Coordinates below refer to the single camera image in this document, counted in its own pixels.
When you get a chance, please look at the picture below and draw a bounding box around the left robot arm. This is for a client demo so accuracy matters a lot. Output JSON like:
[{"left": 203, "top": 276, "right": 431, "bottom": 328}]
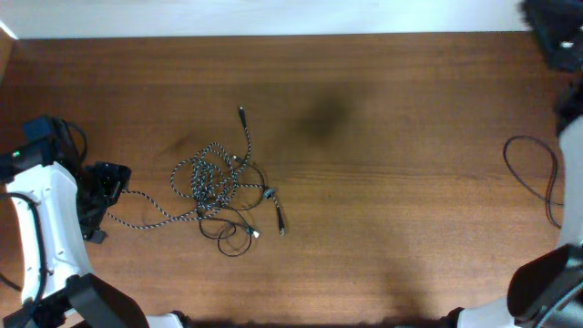
[{"left": 1, "top": 116, "right": 190, "bottom": 328}]

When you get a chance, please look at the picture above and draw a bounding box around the short black usb cable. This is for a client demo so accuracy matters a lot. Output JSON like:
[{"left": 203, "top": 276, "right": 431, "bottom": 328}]
[{"left": 502, "top": 135, "right": 566, "bottom": 230}]

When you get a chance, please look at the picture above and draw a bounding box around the thin black cable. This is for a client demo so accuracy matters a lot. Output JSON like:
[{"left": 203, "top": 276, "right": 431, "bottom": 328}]
[{"left": 196, "top": 154, "right": 270, "bottom": 258}]

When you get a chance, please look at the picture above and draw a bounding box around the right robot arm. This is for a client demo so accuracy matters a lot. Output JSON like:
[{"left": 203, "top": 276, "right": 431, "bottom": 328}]
[{"left": 431, "top": 0, "right": 582, "bottom": 328}]

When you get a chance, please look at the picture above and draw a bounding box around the black white braided cable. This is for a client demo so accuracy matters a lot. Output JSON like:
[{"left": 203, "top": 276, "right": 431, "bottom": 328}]
[{"left": 103, "top": 105, "right": 287, "bottom": 237}]

